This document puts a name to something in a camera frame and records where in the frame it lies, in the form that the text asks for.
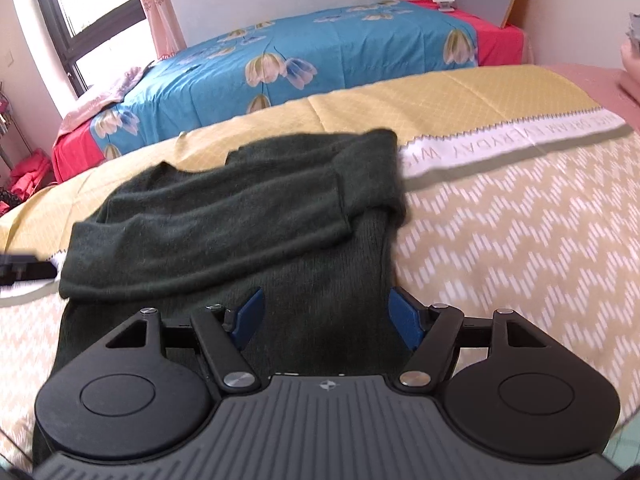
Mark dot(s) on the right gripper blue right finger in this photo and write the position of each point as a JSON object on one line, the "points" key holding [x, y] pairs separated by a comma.
{"points": [[408, 316]]}

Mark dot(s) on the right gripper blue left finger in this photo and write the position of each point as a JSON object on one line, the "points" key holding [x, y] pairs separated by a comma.
{"points": [[247, 319]]}

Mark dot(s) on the dark green knit sweater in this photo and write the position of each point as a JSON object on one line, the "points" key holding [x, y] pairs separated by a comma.
{"points": [[309, 219]]}

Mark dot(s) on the yellow beige patterned bedspread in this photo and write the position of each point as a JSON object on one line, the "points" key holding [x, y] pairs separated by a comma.
{"points": [[523, 192]]}

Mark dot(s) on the blue floral quilt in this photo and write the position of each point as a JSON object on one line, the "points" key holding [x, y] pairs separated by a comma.
{"points": [[280, 65]]}

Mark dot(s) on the dark framed window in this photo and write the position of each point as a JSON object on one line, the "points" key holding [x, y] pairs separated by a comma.
{"points": [[97, 39]]}

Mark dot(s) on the pink curtain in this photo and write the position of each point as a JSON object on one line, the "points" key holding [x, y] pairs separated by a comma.
{"points": [[165, 30]]}

